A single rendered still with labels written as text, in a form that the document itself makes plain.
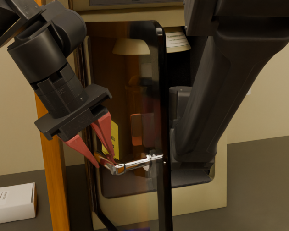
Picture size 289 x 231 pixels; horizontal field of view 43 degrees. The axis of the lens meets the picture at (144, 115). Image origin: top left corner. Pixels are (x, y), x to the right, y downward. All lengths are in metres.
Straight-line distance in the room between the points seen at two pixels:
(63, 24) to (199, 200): 0.54
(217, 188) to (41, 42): 0.58
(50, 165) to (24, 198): 0.29
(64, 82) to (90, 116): 0.06
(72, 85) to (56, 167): 0.25
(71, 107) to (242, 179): 0.69
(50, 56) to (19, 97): 0.73
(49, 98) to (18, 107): 0.72
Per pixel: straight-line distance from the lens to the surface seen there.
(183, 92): 0.63
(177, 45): 0.80
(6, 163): 1.26
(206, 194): 0.89
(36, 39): 0.46
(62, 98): 0.48
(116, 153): 0.61
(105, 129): 0.50
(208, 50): 0.37
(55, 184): 0.70
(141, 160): 0.50
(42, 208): 0.99
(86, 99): 0.49
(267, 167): 1.16
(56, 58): 0.47
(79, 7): 0.70
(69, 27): 0.52
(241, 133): 1.39
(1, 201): 0.97
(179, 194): 0.87
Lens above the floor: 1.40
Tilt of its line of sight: 15 degrees down
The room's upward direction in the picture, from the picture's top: 3 degrees counter-clockwise
